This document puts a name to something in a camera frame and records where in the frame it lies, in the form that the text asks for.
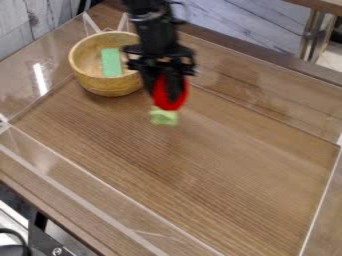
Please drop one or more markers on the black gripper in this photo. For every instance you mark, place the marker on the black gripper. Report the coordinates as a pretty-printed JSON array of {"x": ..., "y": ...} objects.
[{"x": 180, "y": 57}]

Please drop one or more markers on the red plush strawberry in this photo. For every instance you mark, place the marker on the red plush strawberry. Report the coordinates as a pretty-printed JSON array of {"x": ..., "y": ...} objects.
[{"x": 169, "y": 99}]

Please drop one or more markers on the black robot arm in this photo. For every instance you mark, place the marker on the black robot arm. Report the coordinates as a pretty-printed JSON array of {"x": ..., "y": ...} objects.
[{"x": 156, "y": 25}]

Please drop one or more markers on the green rectangular block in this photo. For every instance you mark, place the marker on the green rectangular block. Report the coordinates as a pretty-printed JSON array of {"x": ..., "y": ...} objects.
[{"x": 112, "y": 62}]

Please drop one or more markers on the wooden bowl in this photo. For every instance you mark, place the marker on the wooden bowl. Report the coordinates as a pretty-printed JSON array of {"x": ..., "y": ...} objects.
[{"x": 85, "y": 58}]

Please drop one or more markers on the metal table leg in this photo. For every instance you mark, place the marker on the metal table leg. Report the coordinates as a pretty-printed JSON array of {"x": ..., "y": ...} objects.
[{"x": 317, "y": 35}]

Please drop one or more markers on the black table bracket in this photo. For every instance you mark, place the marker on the black table bracket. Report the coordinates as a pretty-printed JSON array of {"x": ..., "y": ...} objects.
[{"x": 41, "y": 242}]

